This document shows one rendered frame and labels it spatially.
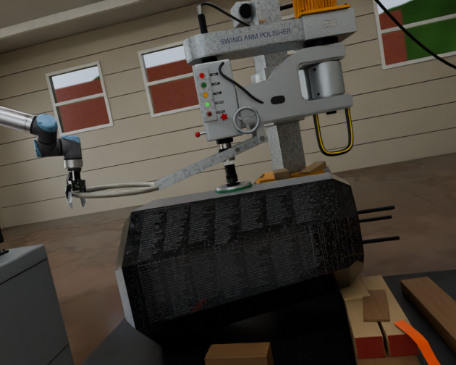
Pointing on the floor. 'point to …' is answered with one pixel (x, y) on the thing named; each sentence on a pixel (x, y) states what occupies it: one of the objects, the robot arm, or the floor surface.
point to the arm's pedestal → (23, 311)
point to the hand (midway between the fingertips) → (77, 205)
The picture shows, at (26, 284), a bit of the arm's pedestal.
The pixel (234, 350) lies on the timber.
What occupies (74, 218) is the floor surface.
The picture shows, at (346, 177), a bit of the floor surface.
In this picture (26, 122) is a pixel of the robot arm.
